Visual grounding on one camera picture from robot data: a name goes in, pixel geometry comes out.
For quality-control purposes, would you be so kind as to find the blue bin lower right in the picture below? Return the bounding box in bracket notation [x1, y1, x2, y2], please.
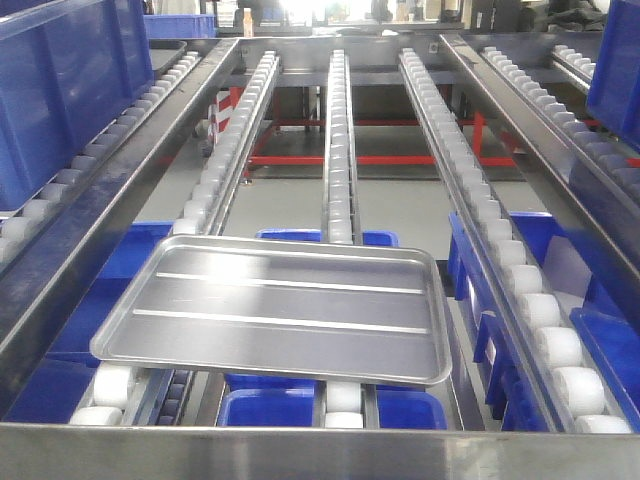
[447, 212, 639, 433]

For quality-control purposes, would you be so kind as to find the steel divider rail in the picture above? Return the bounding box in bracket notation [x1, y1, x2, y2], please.
[1, 39, 241, 411]
[439, 32, 640, 321]

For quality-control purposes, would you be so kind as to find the left steel divider rail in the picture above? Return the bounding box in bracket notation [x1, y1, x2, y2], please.
[1, 39, 241, 411]

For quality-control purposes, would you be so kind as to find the dark tray far left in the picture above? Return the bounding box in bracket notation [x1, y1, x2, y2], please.
[149, 39, 187, 79]

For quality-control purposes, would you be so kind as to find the far left roller track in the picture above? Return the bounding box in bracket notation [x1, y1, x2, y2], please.
[1, 50, 201, 269]

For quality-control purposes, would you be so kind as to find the blue bin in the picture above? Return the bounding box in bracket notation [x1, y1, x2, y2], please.
[1, 1, 154, 210]
[447, 212, 639, 433]
[587, 0, 639, 150]
[218, 231, 451, 429]
[3, 221, 171, 424]

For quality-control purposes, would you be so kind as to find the blue bin upper right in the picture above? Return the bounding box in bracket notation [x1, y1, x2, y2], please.
[587, 0, 639, 150]

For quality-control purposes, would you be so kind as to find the blue bin lower left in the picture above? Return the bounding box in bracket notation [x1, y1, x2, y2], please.
[3, 221, 171, 424]

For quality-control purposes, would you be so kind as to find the centre white roller track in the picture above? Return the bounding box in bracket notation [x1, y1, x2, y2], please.
[322, 50, 365, 429]

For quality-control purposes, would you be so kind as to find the blue bin upper left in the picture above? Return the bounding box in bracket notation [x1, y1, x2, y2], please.
[1, 1, 154, 210]

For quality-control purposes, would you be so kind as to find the right steel divider rail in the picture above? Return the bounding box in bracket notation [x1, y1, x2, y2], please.
[439, 32, 640, 321]

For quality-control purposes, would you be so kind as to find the far right roller track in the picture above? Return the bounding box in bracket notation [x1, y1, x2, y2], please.
[482, 46, 639, 203]

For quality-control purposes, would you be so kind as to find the blue bin lower centre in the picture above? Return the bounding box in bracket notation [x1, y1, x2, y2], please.
[218, 231, 451, 429]

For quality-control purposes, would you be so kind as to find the right white roller track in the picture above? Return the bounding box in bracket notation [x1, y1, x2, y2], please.
[399, 48, 639, 434]

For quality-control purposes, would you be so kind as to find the red floor frame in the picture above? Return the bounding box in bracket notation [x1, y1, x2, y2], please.
[249, 114, 515, 168]

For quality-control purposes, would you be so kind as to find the white roller track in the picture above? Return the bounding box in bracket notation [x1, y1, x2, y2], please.
[322, 50, 365, 429]
[399, 48, 639, 434]
[69, 50, 280, 426]

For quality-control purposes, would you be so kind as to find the left white roller track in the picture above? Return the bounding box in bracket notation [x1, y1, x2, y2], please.
[69, 50, 280, 426]

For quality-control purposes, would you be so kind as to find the small ribbed silver tray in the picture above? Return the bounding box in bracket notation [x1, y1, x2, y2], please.
[90, 235, 452, 385]

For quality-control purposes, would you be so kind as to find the steel front rail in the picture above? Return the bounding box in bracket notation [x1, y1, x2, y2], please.
[1, 423, 639, 479]

